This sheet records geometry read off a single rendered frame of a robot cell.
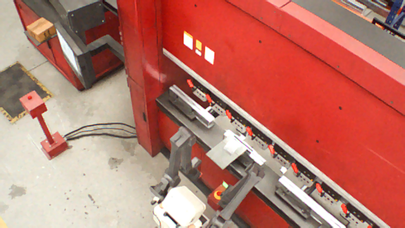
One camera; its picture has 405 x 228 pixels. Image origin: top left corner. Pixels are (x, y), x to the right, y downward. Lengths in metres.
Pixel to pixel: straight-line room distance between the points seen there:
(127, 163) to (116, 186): 0.29
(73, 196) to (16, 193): 0.60
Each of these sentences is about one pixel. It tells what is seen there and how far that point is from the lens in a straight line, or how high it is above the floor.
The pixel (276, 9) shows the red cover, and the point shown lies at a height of 2.28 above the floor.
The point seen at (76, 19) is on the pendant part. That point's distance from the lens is 2.54.
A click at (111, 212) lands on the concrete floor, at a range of 3.70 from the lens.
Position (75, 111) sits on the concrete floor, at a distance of 4.46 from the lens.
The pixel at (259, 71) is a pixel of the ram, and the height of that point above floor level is 1.82.
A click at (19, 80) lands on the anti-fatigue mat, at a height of 0.01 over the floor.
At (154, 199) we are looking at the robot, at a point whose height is 1.20.
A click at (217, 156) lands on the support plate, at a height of 1.00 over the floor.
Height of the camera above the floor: 3.34
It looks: 51 degrees down
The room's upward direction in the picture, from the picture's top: 4 degrees clockwise
